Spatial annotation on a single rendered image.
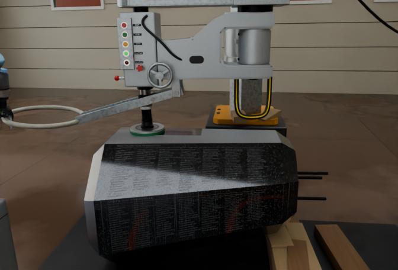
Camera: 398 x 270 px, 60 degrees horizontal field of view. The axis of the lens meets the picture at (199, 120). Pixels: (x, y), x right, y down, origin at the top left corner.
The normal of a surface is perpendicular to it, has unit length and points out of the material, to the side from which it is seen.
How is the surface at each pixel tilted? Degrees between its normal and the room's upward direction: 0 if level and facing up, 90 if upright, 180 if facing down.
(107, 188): 45
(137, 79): 90
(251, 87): 90
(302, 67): 90
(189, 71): 90
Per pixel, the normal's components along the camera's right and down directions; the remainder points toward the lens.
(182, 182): -0.03, -0.50
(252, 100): 0.40, 0.24
